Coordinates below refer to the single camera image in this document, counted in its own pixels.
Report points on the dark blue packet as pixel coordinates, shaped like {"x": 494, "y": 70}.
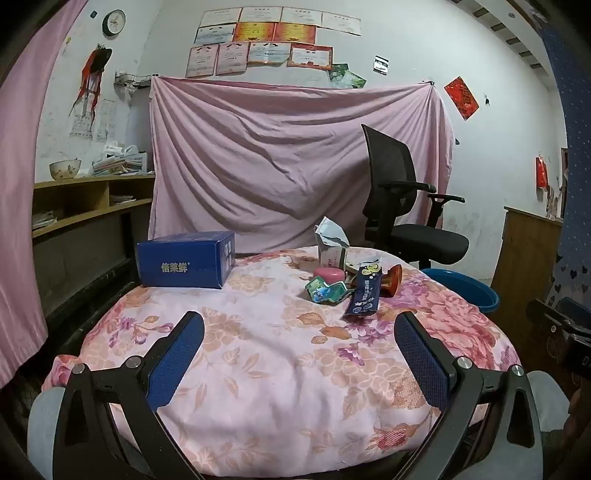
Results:
{"x": 364, "y": 293}

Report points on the red brown plastic cup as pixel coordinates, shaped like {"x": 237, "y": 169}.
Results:
{"x": 393, "y": 279}

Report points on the pink hanging sheet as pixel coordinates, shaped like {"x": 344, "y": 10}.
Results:
{"x": 286, "y": 161}

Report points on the green snack packet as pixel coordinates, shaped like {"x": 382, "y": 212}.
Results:
{"x": 325, "y": 291}

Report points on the brown wooden cabinet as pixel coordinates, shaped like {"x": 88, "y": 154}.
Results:
{"x": 526, "y": 258}

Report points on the black office chair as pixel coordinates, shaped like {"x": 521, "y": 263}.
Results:
{"x": 397, "y": 207}

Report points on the blue plastic basin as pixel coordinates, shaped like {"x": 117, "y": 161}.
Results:
{"x": 471, "y": 288}

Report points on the blue dotted curtain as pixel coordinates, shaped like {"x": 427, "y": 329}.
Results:
{"x": 570, "y": 138}

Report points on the floral pink blanket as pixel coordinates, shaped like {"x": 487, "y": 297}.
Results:
{"x": 277, "y": 369}

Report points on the pink curtain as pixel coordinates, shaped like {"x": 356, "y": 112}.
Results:
{"x": 23, "y": 184}

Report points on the group of wall certificates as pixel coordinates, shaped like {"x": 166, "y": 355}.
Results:
{"x": 258, "y": 50}

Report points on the small wall shelf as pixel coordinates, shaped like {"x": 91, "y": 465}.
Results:
{"x": 131, "y": 81}

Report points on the red hanging wall packet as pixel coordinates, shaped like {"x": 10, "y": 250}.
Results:
{"x": 541, "y": 171}

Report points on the green landscape photo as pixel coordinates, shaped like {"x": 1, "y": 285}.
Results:
{"x": 338, "y": 71}
{"x": 356, "y": 80}

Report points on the small black white photo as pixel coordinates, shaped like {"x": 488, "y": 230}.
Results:
{"x": 381, "y": 64}

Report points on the pile of newspapers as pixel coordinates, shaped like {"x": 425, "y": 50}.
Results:
{"x": 121, "y": 161}

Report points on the white wall calendar sheets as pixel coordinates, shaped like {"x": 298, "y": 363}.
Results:
{"x": 90, "y": 121}

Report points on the blue cardboard box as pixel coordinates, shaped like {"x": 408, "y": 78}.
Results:
{"x": 184, "y": 263}

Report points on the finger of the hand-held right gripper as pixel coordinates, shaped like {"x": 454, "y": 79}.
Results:
{"x": 575, "y": 307}
{"x": 545, "y": 314}

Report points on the red tassel decoration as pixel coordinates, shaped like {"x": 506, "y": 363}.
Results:
{"x": 92, "y": 74}

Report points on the wooden shelf unit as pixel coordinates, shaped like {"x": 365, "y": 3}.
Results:
{"x": 83, "y": 210}

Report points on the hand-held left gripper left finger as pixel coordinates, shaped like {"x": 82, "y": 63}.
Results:
{"x": 175, "y": 360}

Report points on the round wall clock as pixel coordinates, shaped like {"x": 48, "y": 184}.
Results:
{"x": 114, "y": 23}

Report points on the stack of papers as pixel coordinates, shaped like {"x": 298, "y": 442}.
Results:
{"x": 46, "y": 219}
{"x": 121, "y": 199}

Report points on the red paper wall poster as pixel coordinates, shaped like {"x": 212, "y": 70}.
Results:
{"x": 461, "y": 98}

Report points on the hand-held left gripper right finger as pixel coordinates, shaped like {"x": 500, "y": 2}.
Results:
{"x": 422, "y": 364}

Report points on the floral ceramic bowl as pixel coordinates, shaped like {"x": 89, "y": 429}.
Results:
{"x": 64, "y": 170}

